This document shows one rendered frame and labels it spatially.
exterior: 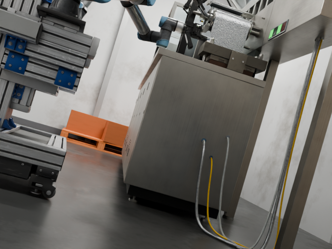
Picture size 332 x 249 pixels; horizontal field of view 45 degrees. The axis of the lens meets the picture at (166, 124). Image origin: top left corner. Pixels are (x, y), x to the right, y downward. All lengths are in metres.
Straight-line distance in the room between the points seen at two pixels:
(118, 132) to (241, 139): 3.05
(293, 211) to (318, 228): 1.57
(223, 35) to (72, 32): 1.10
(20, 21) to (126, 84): 4.39
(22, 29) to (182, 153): 1.09
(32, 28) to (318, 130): 1.36
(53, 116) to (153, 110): 3.88
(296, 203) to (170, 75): 0.97
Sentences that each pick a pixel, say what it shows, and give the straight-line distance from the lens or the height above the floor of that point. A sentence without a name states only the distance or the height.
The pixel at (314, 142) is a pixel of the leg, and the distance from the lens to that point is 2.00.
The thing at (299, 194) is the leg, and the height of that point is 0.34.
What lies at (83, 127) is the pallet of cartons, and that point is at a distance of 5.61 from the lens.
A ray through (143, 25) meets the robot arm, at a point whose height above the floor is 1.03.
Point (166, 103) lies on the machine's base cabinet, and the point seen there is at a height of 0.61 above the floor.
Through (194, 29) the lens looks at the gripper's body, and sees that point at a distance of 2.63.
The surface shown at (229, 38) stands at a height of 1.14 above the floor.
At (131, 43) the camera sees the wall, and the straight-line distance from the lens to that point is 6.23.
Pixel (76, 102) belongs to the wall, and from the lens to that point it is 6.08.
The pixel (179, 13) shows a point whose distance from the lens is 3.76.
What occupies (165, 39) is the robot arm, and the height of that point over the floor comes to 1.00.
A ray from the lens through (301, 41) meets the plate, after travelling 2.40.
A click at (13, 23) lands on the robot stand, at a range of 1.87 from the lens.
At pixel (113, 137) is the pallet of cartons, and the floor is 0.22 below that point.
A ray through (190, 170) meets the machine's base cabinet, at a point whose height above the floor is 0.27.
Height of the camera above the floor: 0.42
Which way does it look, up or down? 2 degrees up
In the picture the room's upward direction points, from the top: 17 degrees clockwise
